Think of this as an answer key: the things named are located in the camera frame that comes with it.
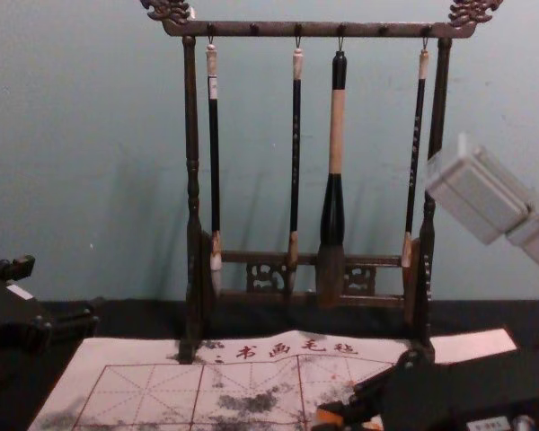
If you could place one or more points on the black brush with white cap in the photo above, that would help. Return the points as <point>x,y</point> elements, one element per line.
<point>295,157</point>

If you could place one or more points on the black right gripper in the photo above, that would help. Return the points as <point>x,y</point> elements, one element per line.
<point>476,395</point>

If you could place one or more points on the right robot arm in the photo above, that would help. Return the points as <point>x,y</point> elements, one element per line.
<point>476,193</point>

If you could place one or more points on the white felt mat, red grid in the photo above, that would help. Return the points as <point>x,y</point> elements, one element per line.
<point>161,386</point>

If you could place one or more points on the thin black brush, white cap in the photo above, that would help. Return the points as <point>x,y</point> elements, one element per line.
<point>417,148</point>

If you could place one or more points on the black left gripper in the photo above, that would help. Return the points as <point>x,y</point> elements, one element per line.
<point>13,319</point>

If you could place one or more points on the black and orange tool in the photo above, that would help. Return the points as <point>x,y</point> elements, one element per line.
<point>346,417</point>

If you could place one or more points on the black table cloth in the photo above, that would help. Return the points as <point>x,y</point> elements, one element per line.
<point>130,319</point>

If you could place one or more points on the brush with long white cap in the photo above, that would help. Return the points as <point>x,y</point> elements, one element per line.
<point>214,179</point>

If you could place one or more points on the dark wooden brush rack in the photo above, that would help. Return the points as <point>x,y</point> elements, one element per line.
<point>191,179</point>

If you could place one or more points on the large black and tan brush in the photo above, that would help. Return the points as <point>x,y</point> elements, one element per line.
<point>337,134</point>

